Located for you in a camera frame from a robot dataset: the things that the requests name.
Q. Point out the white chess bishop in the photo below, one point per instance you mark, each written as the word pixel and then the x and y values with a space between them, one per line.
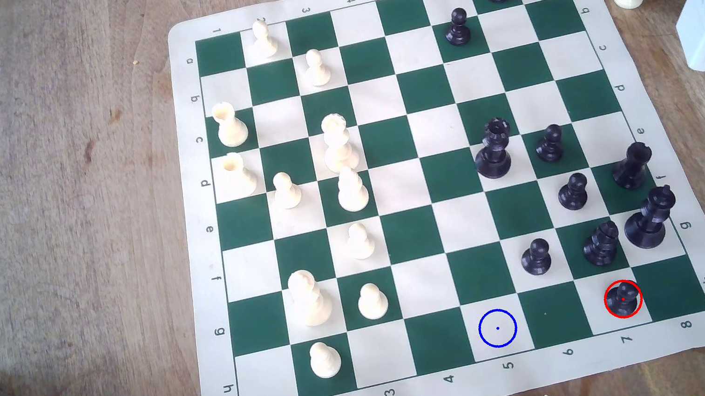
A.
pixel 352 192

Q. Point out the white chess pawn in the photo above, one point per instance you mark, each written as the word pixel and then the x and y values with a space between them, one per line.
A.
pixel 373 303
pixel 286 193
pixel 316 69
pixel 360 243
pixel 325 361
pixel 263 41

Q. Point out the white chess queen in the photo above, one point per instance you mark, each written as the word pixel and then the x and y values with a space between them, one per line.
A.
pixel 339 147

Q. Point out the green and white chess mat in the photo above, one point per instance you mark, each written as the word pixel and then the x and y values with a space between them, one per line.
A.
pixel 386 143

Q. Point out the white chess king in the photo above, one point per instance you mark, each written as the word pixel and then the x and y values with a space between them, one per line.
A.
pixel 310 302

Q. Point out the white chess rook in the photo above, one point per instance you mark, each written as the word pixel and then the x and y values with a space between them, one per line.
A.
pixel 231 129
pixel 239 177

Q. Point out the black chess queen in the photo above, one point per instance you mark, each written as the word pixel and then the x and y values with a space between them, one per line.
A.
pixel 494 154

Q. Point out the black chess bishop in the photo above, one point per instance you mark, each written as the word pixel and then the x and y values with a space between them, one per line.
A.
pixel 631 169

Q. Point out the black chess king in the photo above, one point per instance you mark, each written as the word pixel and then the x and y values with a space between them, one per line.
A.
pixel 647 225

